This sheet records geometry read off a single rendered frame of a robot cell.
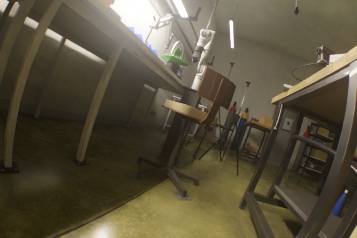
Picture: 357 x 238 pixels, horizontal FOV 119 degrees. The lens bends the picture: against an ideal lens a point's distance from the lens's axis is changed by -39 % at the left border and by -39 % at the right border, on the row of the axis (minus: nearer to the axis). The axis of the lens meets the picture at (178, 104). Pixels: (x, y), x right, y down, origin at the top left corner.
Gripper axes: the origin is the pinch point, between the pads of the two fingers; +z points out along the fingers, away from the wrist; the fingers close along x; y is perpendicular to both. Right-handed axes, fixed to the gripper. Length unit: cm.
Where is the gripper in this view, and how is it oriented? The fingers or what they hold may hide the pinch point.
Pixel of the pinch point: (193, 65)
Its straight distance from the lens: 161.0
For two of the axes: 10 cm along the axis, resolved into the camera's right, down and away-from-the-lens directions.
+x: 9.1, 3.3, -2.6
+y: -2.3, -1.4, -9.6
